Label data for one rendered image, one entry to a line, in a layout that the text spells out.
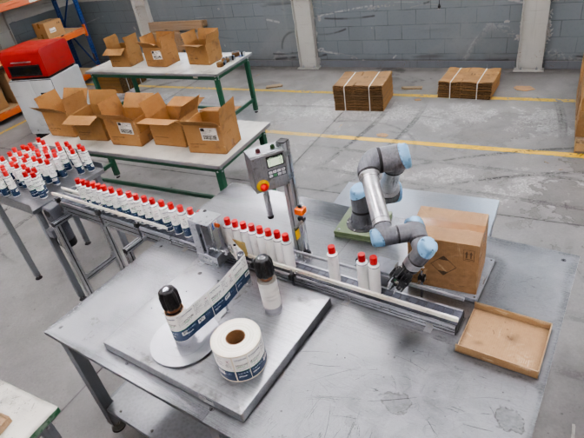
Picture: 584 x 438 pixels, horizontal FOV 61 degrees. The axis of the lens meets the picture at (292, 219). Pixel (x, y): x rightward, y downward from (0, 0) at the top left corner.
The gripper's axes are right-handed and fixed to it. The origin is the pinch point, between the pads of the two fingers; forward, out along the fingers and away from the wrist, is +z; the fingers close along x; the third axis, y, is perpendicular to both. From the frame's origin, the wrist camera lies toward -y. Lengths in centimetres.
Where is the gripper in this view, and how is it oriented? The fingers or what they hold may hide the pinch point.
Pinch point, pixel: (391, 287)
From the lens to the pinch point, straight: 220.5
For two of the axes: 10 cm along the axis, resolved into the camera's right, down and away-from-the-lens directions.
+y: -5.4, 5.4, -6.5
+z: -2.9, 6.1, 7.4
